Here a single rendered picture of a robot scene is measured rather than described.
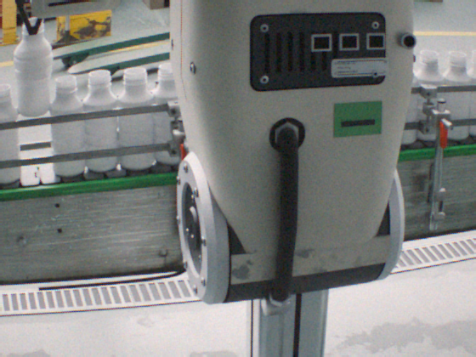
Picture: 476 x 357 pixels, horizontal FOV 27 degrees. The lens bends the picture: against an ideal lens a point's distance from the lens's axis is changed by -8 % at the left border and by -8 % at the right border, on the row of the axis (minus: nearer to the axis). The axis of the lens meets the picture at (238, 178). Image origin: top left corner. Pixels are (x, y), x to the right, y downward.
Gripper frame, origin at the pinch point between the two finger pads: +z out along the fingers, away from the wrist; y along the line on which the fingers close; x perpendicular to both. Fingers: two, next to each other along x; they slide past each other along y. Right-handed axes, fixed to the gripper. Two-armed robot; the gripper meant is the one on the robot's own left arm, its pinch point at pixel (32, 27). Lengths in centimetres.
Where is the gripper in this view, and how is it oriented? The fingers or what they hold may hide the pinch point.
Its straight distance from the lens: 167.0
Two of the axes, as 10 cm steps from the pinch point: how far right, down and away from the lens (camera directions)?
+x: 9.7, -1.0, 2.3
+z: 0.0, 9.2, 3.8
